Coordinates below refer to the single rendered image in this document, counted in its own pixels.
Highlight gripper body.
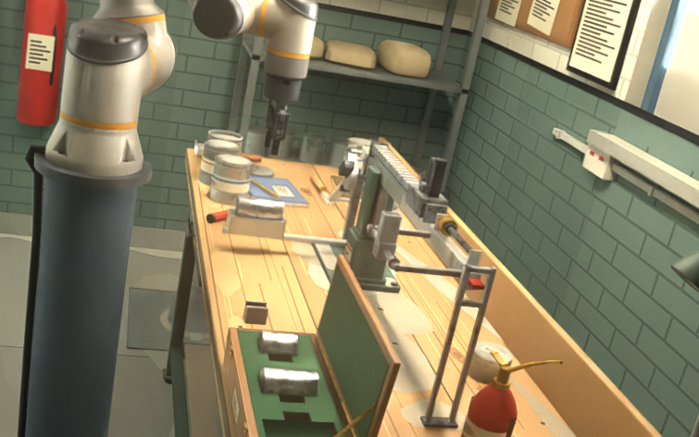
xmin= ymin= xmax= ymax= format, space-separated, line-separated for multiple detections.
xmin=263 ymin=75 xmax=304 ymax=123

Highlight grey beam end pan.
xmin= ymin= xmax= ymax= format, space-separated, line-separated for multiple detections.
xmin=327 ymin=151 xmax=367 ymax=204

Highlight grey weight rest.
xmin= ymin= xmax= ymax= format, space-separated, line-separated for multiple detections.
xmin=221 ymin=211 xmax=288 ymax=241

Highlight grey scale beam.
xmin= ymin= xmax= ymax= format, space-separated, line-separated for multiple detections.
xmin=368 ymin=140 xmax=485 ymax=269

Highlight grey test hanger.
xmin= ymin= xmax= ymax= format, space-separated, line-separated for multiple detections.
xmin=281 ymin=209 xmax=433 ymax=264

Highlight grey main poise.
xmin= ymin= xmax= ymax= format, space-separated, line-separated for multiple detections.
xmin=405 ymin=156 xmax=451 ymax=224

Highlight brass fraction poise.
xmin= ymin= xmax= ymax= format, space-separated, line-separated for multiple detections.
xmin=435 ymin=213 xmax=461 ymax=240

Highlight small silver weight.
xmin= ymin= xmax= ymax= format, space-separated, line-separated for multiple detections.
xmin=256 ymin=330 xmax=300 ymax=358

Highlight wooden green lined weight case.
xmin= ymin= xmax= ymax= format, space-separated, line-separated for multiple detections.
xmin=221 ymin=254 xmax=403 ymax=437

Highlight large silver weight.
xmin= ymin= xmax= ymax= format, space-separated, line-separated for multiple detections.
xmin=256 ymin=365 xmax=321 ymax=398

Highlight grey beam guide stand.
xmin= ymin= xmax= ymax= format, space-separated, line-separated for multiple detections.
xmin=419 ymin=248 xmax=498 ymax=429

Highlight grey metal pot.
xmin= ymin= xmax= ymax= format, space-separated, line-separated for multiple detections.
xmin=298 ymin=132 xmax=327 ymax=166
xmin=244 ymin=124 xmax=293 ymax=159
xmin=329 ymin=135 xmax=375 ymax=167

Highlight yellow pencil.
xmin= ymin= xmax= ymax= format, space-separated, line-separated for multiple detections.
xmin=249 ymin=178 xmax=281 ymax=200

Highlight blue notebook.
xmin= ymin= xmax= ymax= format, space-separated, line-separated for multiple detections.
xmin=247 ymin=177 xmax=310 ymax=209

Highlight grey tin blue band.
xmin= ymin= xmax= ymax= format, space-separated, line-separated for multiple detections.
xmin=208 ymin=153 xmax=255 ymax=206
xmin=198 ymin=139 xmax=243 ymax=186

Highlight grey metal shelf unit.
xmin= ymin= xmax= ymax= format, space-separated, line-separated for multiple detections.
xmin=227 ymin=0 xmax=492 ymax=191

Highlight wooden workbench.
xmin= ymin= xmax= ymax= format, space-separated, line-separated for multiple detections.
xmin=165 ymin=144 xmax=661 ymax=437

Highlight small brown block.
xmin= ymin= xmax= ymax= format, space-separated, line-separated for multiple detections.
xmin=243 ymin=300 xmax=270 ymax=326

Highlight grey lever red tip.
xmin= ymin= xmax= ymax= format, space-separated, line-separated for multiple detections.
xmin=387 ymin=257 xmax=486 ymax=291

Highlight red fire extinguisher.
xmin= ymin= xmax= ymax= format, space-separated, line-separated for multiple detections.
xmin=16 ymin=0 xmax=69 ymax=128

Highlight cork notice board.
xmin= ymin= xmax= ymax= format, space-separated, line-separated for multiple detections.
xmin=486 ymin=0 xmax=588 ymax=49

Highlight white tape roll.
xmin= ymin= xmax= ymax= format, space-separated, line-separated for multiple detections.
xmin=468 ymin=341 xmax=515 ymax=384

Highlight black framed notice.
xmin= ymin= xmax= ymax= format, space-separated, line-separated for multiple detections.
xmin=566 ymin=0 xmax=643 ymax=91

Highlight red oil can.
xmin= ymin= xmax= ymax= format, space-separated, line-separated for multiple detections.
xmin=462 ymin=350 xmax=565 ymax=437

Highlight window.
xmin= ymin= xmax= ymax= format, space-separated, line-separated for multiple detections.
xmin=640 ymin=0 xmax=699 ymax=155

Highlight wooden handled brush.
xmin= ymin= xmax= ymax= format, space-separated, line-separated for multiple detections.
xmin=309 ymin=174 xmax=333 ymax=206

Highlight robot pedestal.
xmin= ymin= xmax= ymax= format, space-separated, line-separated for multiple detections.
xmin=23 ymin=151 xmax=154 ymax=437

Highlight white wall socket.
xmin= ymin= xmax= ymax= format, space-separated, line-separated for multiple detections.
xmin=581 ymin=148 xmax=615 ymax=182

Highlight white wall trunking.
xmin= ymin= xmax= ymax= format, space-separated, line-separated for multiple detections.
xmin=552 ymin=127 xmax=699 ymax=241

